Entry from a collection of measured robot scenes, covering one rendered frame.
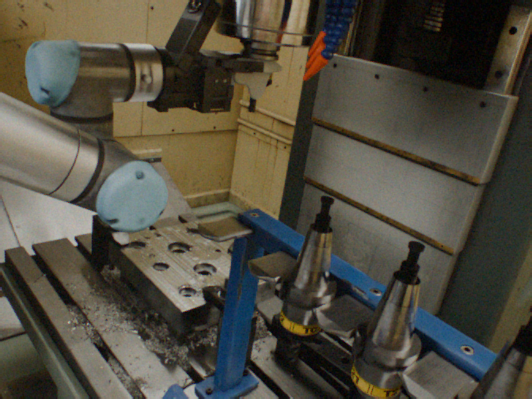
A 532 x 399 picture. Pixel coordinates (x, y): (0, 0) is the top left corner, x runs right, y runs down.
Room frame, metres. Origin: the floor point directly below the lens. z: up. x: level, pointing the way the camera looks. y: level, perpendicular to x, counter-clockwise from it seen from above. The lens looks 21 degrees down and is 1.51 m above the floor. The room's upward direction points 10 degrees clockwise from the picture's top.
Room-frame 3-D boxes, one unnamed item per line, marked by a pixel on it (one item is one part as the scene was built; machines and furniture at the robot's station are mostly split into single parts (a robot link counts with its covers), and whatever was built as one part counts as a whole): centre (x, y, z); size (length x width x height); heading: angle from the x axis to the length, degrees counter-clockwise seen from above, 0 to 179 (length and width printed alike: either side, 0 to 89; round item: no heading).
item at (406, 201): (1.10, -0.26, 1.16); 0.48 x 0.05 x 0.51; 45
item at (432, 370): (0.35, -0.18, 1.21); 0.07 x 0.05 x 0.01; 135
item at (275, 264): (0.51, -0.02, 1.21); 0.07 x 0.05 x 0.01; 135
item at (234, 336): (0.63, 0.02, 1.05); 0.10 x 0.05 x 0.30; 135
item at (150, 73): (0.64, 0.20, 1.40); 0.08 x 0.05 x 0.08; 45
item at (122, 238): (0.92, 0.33, 0.97); 0.13 x 0.03 x 0.15; 45
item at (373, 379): (0.39, -0.14, 1.18); 0.05 x 0.05 x 0.03
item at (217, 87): (0.70, 0.14, 1.39); 0.12 x 0.08 x 0.09; 135
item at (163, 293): (0.87, 0.14, 0.97); 0.29 x 0.23 x 0.05; 45
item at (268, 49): (0.79, 0.05, 1.44); 0.06 x 0.06 x 0.03
